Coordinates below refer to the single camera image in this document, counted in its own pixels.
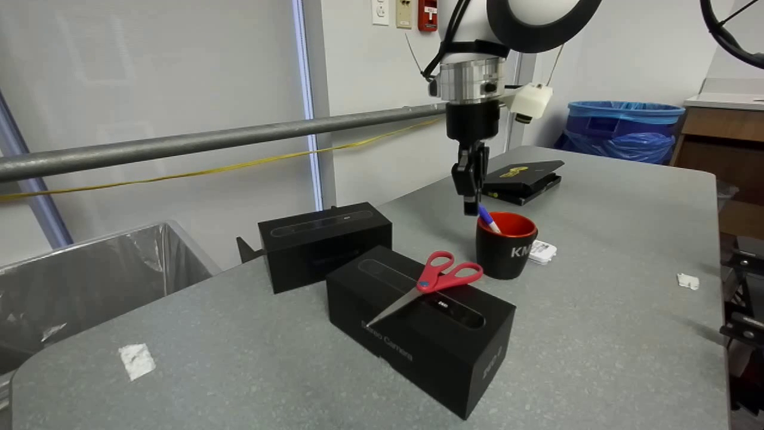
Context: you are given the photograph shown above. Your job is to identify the flat black case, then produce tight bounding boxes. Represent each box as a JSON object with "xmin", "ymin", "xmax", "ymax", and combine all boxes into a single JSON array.
[{"xmin": 481, "ymin": 159, "xmax": 565, "ymax": 207}]

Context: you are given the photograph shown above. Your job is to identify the blue pen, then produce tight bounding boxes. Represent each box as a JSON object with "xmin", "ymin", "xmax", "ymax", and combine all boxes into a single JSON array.
[{"xmin": 477, "ymin": 205, "xmax": 503, "ymax": 235}]

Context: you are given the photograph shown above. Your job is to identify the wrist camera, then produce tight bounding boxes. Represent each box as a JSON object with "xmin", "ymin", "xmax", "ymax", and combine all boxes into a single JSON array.
[{"xmin": 506, "ymin": 83, "xmax": 554, "ymax": 125}]

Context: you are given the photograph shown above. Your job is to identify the wooden cabinet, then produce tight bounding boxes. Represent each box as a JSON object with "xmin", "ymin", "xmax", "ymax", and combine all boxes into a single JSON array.
[{"xmin": 670, "ymin": 93, "xmax": 764, "ymax": 239}]

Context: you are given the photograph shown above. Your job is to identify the small white packet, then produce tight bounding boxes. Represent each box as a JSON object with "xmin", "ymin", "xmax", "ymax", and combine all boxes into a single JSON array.
[{"xmin": 528, "ymin": 239, "xmax": 558, "ymax": 265}]

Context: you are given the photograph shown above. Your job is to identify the blue bin with blue liner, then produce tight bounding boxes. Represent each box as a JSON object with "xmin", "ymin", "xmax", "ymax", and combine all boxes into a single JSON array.
[{"xmin": 553, "ymin": 100, "xmax": 686, "ymax": 165}]

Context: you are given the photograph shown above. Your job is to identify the black mug red inside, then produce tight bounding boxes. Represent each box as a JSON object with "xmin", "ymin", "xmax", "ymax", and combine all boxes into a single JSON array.
[{"xmin": 475, "ymin": 211, "xmax": 539, "ymax": 281}]

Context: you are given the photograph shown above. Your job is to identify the black curved cable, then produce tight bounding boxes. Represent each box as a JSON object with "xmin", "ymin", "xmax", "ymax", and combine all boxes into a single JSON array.
[{"xmin": 699, "ymin": 0, "xmax": 764, "ymax": 71}]

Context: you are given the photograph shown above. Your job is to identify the grey metal rod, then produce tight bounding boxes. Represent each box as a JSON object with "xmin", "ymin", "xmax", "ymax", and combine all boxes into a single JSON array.
[{"xmin": 0, "ymin": 103, "xmax": 448, "ymax": 184}]

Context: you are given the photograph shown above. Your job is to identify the black metal stand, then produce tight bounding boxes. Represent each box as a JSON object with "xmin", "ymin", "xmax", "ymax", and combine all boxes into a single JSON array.
[{"xmin": 719, "ymin": 235, "xmax": 764, "ymax": 419}]

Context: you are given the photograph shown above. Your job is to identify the red fire alarm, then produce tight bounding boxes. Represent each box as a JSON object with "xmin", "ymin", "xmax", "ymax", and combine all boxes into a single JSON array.
[{"xmin": 417, "ymin": 0, "xmax": 439, "ymax": 32}]

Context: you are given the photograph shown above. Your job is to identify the black camera box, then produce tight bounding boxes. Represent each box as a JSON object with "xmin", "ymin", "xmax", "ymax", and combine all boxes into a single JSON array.
[
  {"xmin": 257, "ymin": 202, "xmax": 393, "ymax": 295},
  {"xmin": 325, "ymin": 245, "xmax": 517, "ymax": 421}
]

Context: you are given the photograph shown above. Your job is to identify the red handled scissors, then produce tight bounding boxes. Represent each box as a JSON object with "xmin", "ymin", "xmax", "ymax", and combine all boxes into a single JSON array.
[{"xmin": 365, "ymin": 250, "xmax": 484, "ymax": 328}]

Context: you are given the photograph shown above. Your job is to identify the bin with clear liner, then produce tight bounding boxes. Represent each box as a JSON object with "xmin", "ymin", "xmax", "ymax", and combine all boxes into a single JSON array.
[{"xmin": 0, "ymin": 219, "xmax": 222, "ymax": 413}]

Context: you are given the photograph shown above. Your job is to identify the white tape piece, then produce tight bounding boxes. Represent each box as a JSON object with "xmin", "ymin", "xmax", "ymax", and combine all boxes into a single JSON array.
[{"xmin": 118, "ymin": 343, "xmax": 157, "ymax": 382}]

